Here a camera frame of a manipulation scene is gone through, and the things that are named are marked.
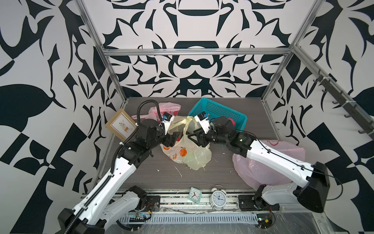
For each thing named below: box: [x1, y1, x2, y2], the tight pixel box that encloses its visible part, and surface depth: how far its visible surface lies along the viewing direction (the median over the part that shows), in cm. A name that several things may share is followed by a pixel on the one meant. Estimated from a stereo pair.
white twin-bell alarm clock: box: [209, 184, 227, 212], surface depth 74 cm
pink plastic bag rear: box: [131, 102, 182, 123], surface depth 98 cm
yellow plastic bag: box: [160, 115, 212, 171], surface depth 81 cm
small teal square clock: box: [187, 186, 203, 204], surface depth 77 cm
